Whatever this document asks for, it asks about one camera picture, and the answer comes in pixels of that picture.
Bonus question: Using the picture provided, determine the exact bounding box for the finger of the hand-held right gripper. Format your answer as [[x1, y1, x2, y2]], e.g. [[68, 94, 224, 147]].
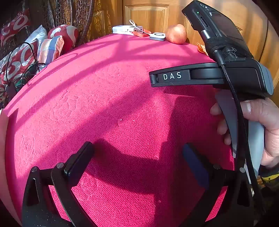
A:
[[149, 63, 226, 88]]

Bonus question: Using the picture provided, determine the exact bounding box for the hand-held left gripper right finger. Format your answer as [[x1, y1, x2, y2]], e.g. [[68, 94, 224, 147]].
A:
[[182, 143, 254, 227]]

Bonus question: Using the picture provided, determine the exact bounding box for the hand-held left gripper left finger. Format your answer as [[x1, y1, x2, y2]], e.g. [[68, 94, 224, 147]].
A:
[[22, 141, 96, 227]]

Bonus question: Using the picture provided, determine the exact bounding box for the person's right hand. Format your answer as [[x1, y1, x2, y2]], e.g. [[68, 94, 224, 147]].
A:
[[210, 98, 279, 168]]

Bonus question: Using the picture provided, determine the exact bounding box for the red apple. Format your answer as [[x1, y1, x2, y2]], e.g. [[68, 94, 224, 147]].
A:
[[167, 24, 187, 45]]

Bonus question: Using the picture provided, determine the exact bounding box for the white round device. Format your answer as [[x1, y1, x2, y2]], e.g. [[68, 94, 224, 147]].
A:
[[149, 32, 166, 41]]

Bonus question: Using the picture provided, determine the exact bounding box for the small orange tray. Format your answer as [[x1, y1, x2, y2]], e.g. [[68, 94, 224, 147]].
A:
[[133, 29, 152, 38]]

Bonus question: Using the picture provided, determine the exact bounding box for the yellow black item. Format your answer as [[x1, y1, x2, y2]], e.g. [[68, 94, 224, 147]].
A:
[[261, 173, 279, 186]]

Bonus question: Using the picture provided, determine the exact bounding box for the wooden door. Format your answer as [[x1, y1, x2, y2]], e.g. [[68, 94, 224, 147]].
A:
[[122, 0, 279, 77]]

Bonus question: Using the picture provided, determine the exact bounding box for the white rectangular box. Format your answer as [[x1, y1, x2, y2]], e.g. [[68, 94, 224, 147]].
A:
[[112, 25, 143, 36]]

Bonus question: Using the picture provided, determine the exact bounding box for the dark power adapter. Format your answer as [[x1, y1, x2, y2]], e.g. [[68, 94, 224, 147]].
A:
[[5, 84, 17, 98]]

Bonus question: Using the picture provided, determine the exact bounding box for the green item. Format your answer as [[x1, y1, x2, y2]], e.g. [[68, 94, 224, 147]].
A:
[[15, 64, 41, 88]]

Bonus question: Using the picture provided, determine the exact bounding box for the plaid pillow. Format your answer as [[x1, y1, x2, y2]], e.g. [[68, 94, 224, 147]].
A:
[[37, 35, 65, 64]]

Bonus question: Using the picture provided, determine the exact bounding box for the large red-white patterned pillow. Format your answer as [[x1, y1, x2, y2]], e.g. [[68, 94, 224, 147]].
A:
[[0, 41, 40, 85]]

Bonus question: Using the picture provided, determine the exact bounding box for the round red-white pillow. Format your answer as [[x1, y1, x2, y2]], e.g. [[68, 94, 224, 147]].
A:
[[48, 24, 79, 54]]

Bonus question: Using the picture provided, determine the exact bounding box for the white pillow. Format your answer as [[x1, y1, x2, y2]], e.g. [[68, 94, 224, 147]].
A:
[[21, 25, 47, 49]]

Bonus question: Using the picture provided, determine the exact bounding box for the brown wicker hanging chair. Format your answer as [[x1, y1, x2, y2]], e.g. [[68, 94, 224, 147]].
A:
[[28, 0, 114, 47]]

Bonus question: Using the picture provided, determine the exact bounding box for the small hanging red-white pillow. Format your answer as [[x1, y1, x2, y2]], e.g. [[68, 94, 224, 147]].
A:
[[1, 9, 31, 41]]

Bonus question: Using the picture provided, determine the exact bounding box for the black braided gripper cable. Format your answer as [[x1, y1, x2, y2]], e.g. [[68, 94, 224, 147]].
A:
[[212, 49, 266, 221]]

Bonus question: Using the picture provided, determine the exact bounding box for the white cord loop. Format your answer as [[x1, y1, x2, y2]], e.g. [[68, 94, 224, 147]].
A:
[[129, 20, 142, 33]]

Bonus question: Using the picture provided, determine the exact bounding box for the thin black cable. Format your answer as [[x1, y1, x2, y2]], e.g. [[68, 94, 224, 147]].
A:
[[4, 42, 47, 88]]

